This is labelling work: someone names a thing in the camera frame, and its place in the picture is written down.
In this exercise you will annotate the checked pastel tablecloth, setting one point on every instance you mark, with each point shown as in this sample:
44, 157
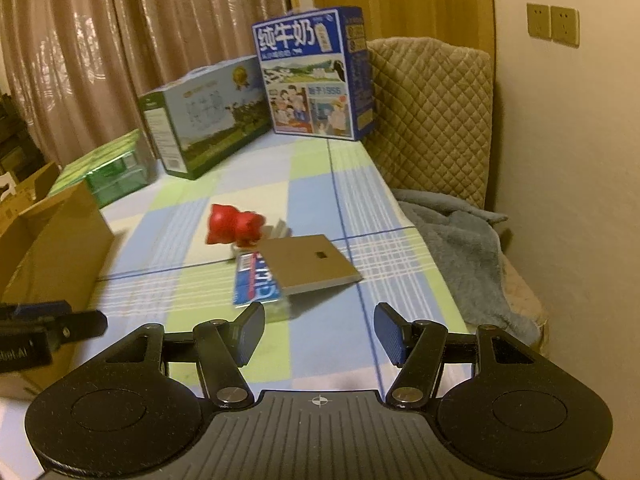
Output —
320, 195

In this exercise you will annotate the grey fleece blanket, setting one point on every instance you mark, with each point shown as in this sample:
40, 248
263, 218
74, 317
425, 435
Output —
460, 250

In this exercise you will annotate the green and white milk box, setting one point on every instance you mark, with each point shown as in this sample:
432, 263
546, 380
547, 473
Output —
205, 115

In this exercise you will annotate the green shrink-wrapped carton pack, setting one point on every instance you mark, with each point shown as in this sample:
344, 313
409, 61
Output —
110, 170

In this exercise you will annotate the blue label clear packet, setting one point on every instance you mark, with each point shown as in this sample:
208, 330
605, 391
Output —
255, 280

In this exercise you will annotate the small grey ribbed object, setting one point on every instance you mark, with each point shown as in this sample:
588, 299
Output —
279, 230

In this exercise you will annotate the beige patterned curtain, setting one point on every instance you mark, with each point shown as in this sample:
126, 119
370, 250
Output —
125, 35

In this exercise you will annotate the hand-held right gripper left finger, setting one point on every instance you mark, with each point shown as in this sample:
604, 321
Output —
250, 332

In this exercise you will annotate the blue milk carton box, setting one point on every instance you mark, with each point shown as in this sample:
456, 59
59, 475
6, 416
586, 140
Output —
305, 75

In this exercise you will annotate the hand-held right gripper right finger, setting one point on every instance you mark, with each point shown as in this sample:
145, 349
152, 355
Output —
389, 332

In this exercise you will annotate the red cat figurine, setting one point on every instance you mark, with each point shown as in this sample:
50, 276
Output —
232, 225

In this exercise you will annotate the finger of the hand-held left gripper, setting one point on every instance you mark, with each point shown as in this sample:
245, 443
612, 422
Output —
35, 309
82, 325

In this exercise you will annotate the printed brown cardboard box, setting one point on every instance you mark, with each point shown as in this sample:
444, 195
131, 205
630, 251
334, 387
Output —
30, 195

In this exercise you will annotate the beige quilted chair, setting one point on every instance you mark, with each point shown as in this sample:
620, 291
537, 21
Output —
430, 115

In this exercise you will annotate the tan flat box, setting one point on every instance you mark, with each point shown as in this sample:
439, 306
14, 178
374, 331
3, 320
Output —
310, 262

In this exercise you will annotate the beige wall socket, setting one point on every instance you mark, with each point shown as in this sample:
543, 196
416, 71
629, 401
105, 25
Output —
564, 25
538, 21

